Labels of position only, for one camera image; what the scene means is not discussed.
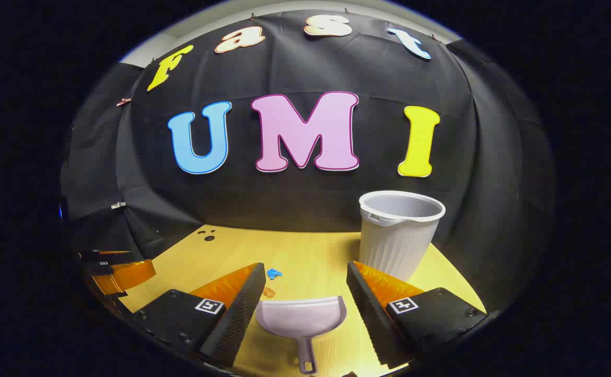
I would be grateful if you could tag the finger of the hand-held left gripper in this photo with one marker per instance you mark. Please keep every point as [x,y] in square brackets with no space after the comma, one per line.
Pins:
[127,275]
[96,267]

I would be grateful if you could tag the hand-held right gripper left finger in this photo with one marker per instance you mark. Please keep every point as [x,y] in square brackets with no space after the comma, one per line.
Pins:
[242,314]

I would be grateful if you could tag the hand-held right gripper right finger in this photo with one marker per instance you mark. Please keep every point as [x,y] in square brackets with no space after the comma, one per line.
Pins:
[368,314]

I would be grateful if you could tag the orange paper trash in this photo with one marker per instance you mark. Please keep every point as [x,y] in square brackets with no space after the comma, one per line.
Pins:
[268,292]

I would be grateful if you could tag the blue paper trash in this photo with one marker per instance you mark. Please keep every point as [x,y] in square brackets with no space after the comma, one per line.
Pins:
[274,273]

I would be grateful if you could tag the lilac plastic dustpan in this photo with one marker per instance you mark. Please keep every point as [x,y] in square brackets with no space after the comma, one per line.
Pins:
[300,317]

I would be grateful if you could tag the white ribbed garbage bin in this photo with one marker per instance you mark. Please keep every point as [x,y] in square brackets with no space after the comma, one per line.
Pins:
[399,246]

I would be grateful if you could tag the wooden desktop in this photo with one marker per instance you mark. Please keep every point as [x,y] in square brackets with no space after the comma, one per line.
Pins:
[315,262]

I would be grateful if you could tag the white clip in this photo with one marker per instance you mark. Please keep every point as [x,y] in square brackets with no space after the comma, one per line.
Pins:
[118,205]

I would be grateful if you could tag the red clip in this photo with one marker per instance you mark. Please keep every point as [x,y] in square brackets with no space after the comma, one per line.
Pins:
[123,102]

